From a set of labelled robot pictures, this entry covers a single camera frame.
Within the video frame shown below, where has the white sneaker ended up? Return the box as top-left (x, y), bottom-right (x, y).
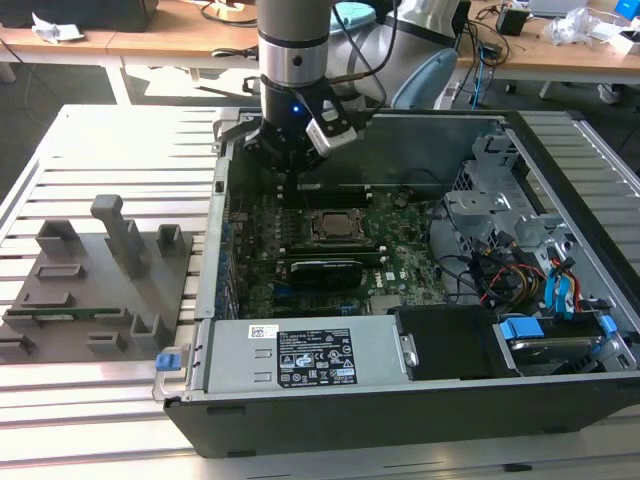
top-left (597, 82), bottom-right (629, 105)

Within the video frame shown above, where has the CPU socket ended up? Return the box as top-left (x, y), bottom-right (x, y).
top-left (307, 205), bottom-right (367, 249)

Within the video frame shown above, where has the clear plastic bag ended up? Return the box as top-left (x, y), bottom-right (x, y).
top-left (542, 7), bottom-right (599, 47)

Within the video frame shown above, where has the black bag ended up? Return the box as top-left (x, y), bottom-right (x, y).
top-left (0, 0), bottom-right (161, 34)

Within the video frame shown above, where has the blue flat data wire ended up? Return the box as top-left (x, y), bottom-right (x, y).
top-left (559, 269), bottom-right (579, 321)
top-left (543, 254), bottom-right (564, 321)

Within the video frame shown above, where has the black PC case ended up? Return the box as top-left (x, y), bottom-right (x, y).
top-left (151, 107), bottom-right (640, 460)

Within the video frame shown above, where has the white cardboard box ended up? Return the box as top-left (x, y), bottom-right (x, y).
top-left (589, 19), bottom-right (640, 54)

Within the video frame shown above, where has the black drive bay cover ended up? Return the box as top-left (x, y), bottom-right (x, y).
top-left (388, 303), bottom-right (516, 382)

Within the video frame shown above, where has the wooden desk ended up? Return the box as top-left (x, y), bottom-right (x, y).
top-left (0, 7), bottom-right (261, 106)
top-left (449, 0), bottom-right (640, 101)

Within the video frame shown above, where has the hard disk in blue carrier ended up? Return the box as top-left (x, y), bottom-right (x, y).
top-left (492, 312), bottom-right (632, 377)

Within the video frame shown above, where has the silver power supply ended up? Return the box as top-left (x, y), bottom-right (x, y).
top-left (185, 317), bottom-right (419, 400)

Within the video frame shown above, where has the green motherboard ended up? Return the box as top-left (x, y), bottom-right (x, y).
top-left (224, 189), bottom-right (451, 321)

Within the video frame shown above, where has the crumpled white paper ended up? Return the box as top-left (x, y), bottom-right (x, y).
top-left (30, 12), bottom-right (87, 45)

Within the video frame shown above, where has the green RAM stick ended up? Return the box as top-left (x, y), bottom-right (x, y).
top-left (30, 309), bottom-right (124, 322)

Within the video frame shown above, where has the silver CPU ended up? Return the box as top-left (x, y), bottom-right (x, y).
top-left (318, 212), bottom-right (357, 240)

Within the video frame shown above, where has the black graphics card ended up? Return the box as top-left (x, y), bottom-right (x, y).
top-left (287, 257), bottom-right (366, 291)

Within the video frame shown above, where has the silver metal drive cage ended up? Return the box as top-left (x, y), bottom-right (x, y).
top-left (442, 132), bottom-right (574, 274)

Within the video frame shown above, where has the hanging blue cable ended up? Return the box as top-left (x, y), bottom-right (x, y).
top-left (472, 42), bottom-right (494, 109)

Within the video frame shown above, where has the grey parts rack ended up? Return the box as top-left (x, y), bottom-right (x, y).
top-left (0, 193), bottom-right (197, 366)

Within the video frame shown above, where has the coloured power wire bundle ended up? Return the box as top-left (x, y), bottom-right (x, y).
top-left (479, 263), bottom-right (547, 306)

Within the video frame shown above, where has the small black box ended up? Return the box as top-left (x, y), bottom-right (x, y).
top-left (495, 7), bottom-right (530, 37)

